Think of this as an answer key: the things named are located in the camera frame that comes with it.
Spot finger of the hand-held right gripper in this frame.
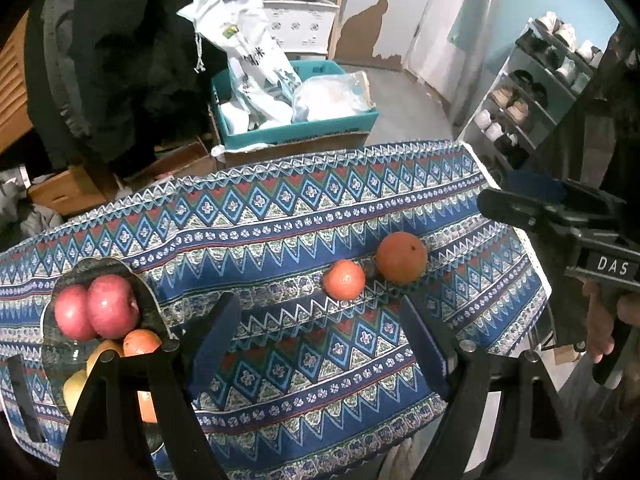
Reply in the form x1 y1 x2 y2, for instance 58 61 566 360
477 187 578 242
502 169 626 213

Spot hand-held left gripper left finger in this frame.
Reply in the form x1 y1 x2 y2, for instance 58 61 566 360
57 291 244 480

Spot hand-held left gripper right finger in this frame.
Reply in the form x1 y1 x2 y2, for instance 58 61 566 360
398 295 581 480

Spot clear glass bowl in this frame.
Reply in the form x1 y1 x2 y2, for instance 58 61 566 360
40 257 173 461

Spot large orange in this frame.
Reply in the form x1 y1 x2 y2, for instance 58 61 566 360
376 231 428 286

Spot small tangerine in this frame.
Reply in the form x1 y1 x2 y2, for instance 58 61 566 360
324 259 367 301

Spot red apple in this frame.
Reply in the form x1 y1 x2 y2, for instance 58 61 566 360
53 284 98 342
87 274 141 340

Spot person's right hand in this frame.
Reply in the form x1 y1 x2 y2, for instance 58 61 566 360
582 280 640 366

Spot small orange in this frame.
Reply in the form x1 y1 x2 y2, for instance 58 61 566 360
137 390 159 423
122 329 163 358

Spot rows of shoes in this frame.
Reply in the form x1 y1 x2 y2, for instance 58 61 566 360
472 10 603 161

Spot metal shoe rack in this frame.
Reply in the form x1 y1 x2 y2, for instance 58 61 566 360
457 17 608 171

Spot blue patterned tablecloth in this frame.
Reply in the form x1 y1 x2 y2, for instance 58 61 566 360
0 140 553 480

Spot white door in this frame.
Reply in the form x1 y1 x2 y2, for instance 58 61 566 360
405 0 501 126

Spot black rectangular strip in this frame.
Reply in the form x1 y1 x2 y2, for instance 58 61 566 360
6 355 47 445

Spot brown cardboard box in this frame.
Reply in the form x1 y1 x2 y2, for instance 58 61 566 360
27 142 216 216

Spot clear plastic bag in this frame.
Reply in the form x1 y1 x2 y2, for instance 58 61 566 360
291 71 377 123

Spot teal cardboard box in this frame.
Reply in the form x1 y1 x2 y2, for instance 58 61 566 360
210 59 380 168

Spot white patterned cabinet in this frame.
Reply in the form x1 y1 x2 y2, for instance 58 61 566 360
262 0 338 58

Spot white printed rice bag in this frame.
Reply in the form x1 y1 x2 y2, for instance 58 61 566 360
176 0 303 131

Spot black hanging coat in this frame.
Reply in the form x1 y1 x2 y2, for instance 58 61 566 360
25 0 241 171

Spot wooden shelf frame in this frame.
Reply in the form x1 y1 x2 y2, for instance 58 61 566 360
234 0 351 61

